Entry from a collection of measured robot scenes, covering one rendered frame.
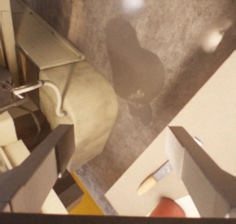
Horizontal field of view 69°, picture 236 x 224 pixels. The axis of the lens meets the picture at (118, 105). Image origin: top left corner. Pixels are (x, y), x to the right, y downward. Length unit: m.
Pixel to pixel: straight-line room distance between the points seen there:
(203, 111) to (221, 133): 0.05
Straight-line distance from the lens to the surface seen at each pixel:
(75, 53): 2.34
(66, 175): 1.93
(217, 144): 0.42
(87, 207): 3.68
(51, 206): 1.45
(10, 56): 2.50
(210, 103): 0.38
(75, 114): 1.68
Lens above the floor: 1.29
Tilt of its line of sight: 40 degrees down
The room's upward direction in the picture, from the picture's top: 117 degrees counter-clockwise
